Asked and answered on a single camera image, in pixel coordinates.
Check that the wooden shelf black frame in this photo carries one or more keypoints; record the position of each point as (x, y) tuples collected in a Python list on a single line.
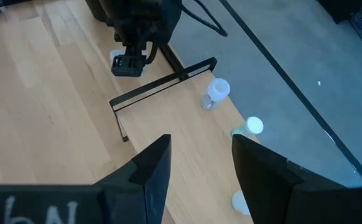
[(193, 149)]

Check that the black floor object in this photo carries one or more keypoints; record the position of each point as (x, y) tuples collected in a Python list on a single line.
[(342, 7)]

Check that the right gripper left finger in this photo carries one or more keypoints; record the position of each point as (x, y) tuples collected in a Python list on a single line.
[(146, 180)]

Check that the green medicine bottle white cap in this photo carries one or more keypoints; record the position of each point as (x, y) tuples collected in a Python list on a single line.
[(253, 126)]

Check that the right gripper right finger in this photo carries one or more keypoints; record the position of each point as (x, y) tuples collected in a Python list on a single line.
[(262, 177)]

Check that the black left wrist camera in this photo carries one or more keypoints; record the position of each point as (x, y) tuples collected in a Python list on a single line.
[(128, 66)]

